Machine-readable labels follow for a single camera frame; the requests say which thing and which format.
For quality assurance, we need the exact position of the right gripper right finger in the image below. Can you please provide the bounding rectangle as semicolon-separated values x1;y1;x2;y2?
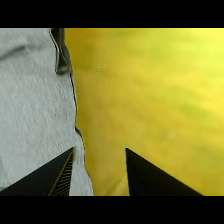
125;147;203;197

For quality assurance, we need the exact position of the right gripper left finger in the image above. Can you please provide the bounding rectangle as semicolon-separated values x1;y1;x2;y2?
0;146;75;197

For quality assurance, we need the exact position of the grey garment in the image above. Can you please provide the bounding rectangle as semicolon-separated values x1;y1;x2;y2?
0;28;95;197

